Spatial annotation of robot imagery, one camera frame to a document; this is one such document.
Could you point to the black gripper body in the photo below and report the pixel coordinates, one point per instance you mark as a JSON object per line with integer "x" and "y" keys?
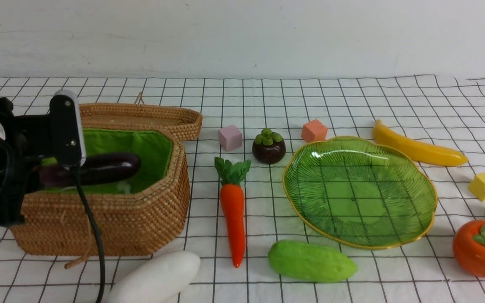
{"x": 24, "y": 142}

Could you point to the dark purple toy eggplant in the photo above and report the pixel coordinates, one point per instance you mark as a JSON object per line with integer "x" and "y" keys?
{"x": 98, "y": 169}

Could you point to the white toy radish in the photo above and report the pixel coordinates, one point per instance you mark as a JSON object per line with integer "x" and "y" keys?
{"x": 158, "y": 279}

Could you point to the orange toy carrot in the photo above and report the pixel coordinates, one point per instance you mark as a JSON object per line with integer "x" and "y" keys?
{"x": 232, "y": 200}

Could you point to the dark purple toy mangosteen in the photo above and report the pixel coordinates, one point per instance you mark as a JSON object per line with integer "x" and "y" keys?
{"x": 268, "y": 147}

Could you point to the green toy cucumber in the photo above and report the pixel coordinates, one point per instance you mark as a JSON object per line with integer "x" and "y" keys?
{"x": 310, "y": 262}

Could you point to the yellow toy banana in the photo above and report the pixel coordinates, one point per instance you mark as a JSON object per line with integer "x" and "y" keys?
{"x": 417, "y": 150}

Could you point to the orange toy persimmon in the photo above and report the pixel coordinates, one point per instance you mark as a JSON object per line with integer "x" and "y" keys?
{"x": 469, "y": 247}

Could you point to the woven wicker basket lid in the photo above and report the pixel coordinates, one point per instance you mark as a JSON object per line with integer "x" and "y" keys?
{"x": 183, "y": 124}

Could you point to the woven wicker basket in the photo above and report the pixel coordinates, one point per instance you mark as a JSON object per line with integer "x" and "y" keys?
{"x": 135, "y": 224}

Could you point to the pink foam cube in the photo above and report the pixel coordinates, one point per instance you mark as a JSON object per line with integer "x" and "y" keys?
{"x": 230, "y": 138}

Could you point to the orange foam cube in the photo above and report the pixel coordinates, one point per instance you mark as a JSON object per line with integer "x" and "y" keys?
{"x": 314, "y": 130}

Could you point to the white checkered tablecloth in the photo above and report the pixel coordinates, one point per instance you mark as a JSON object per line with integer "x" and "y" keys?
{"x": 442, "y": 110}

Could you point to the green glass leaf plate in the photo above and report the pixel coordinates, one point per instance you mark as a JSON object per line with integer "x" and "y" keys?
{"x": 360, "y": 194}

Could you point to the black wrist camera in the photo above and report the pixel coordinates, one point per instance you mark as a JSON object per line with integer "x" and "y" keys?
{"x": 66, "y": 130}

